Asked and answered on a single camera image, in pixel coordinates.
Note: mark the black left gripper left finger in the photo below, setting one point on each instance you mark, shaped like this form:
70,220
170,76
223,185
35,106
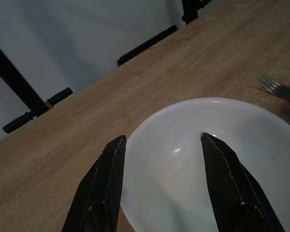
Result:
104,188

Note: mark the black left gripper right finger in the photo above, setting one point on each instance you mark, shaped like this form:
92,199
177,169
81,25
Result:
228,188

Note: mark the white round bowl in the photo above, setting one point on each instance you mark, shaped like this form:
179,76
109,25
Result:
169,149

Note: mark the silver metal fork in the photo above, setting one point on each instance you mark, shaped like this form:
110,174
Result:
276,87

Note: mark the black padded bar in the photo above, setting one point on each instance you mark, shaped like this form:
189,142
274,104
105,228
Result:
147,46

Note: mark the black metal stand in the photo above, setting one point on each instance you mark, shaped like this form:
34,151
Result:
193,10

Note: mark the black metal frame with grips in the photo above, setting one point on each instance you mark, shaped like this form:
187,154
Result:
17,79

